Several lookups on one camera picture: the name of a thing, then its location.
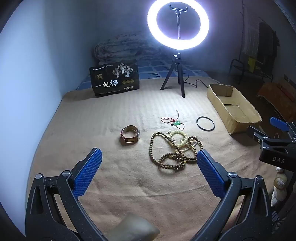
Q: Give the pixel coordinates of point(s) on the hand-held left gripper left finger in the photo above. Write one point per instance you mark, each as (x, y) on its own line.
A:
(89, 172)

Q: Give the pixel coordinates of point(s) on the yellow box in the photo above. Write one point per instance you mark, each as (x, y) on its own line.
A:
(253, 63)

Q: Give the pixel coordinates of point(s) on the black bangle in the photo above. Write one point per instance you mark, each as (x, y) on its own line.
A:
(197, 122)

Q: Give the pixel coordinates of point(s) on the black snack bag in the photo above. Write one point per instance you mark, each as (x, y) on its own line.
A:
(115, 81)

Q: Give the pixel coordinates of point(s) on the dark hanging clothes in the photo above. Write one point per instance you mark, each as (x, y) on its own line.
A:
(268, 41)

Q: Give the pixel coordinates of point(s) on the blue checked bed sheet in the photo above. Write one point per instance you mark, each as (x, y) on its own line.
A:
(157, 68)

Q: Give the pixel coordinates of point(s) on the black tripod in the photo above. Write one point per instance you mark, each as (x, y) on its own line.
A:
(178, 69)

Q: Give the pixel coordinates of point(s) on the orange covered low table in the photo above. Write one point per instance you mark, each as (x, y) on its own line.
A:
(275, 95)

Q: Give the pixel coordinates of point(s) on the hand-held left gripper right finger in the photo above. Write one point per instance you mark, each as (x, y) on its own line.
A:
(210, 173)

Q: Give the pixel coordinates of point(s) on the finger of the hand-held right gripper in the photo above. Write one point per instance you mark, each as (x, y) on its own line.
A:
(278, 122)
(255, 133)

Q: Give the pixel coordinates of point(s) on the cardboard box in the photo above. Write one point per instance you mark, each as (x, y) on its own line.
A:
(233, 109)

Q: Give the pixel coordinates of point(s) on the folded floral quilt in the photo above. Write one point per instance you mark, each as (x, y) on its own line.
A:
(124, 47)

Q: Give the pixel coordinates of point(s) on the white striped hanging cloth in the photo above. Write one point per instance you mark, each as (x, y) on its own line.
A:
(249, 37)

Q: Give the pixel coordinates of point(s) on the tan cloth lump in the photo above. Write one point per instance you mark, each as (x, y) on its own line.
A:
(131, 228)

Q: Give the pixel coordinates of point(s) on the beige rounded object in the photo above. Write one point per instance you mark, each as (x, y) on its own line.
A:
(280, 183)

